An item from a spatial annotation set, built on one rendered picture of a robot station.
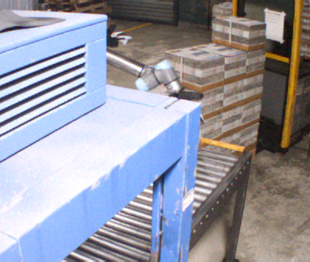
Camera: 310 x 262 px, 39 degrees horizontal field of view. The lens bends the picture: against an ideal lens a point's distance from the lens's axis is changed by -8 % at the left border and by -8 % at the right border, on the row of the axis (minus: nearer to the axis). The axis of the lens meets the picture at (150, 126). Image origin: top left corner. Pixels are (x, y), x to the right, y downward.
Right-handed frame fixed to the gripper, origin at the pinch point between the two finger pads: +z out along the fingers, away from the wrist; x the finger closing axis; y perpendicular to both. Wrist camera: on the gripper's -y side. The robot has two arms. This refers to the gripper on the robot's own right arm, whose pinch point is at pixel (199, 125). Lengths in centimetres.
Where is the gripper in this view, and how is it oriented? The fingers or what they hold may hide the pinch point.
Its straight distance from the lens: 225.7
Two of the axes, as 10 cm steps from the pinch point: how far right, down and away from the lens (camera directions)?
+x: -4.8, 3.4, -8.0
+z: 4.8, 8.7, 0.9
